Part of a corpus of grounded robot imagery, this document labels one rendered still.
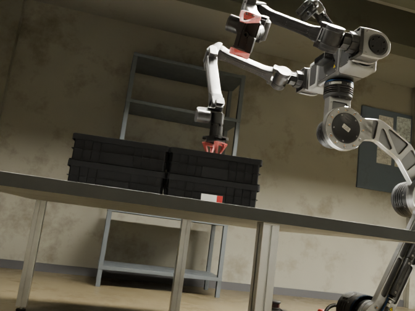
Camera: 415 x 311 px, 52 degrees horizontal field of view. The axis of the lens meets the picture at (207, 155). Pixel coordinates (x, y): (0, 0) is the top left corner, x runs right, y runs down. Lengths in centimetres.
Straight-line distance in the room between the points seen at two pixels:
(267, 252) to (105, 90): 359
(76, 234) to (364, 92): 383
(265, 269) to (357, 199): 410
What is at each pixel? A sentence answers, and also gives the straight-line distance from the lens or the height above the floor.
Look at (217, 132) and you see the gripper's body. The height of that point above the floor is 103.
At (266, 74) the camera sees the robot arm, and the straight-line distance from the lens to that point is 225.
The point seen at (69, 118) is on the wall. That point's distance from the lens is 470.
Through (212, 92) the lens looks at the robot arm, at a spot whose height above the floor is 123.
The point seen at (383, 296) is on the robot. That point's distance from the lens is 204.
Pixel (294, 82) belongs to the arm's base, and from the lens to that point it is 230.
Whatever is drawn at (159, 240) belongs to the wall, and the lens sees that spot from 462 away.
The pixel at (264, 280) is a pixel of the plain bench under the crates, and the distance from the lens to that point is 145.
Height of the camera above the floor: 61
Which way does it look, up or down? 10 degrees up
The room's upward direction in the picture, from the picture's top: 7 degrees clockwise
